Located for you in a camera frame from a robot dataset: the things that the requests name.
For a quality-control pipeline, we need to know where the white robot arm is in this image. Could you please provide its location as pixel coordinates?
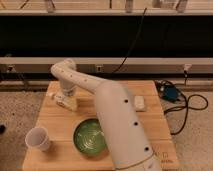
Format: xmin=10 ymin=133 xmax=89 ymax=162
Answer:
xmin=51 ymin=59 xmax=162 ymax=171

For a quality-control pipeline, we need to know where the wooden table board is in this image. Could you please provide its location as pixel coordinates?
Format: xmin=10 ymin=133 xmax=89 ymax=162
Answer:
xmin=22 ymin=81 xmax=179 ymax=171

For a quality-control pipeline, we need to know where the black hanging cable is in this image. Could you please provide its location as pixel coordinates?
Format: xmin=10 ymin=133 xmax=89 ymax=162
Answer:
xmin=112 ymin=7 xmax=148 ymax=74

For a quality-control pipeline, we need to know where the blue power adapter box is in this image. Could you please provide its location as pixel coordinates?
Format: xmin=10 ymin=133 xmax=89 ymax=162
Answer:
xmin=162 ymin=86 xmax=179 ymax=102

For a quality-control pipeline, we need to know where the green ceramic bowl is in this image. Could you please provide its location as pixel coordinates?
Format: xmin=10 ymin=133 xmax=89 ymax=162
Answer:
xmin=73 ymin=118 xmax=107 ymax=157

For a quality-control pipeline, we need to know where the white plastic bottle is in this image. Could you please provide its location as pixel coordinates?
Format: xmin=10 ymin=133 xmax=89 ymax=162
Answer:
xmin=47 ymin=92 xmax=78 ymax=111

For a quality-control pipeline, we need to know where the white paper cup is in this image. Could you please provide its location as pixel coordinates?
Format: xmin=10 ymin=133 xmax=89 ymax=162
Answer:
xmin=25 ymin=127 xmax=51 ymax=151

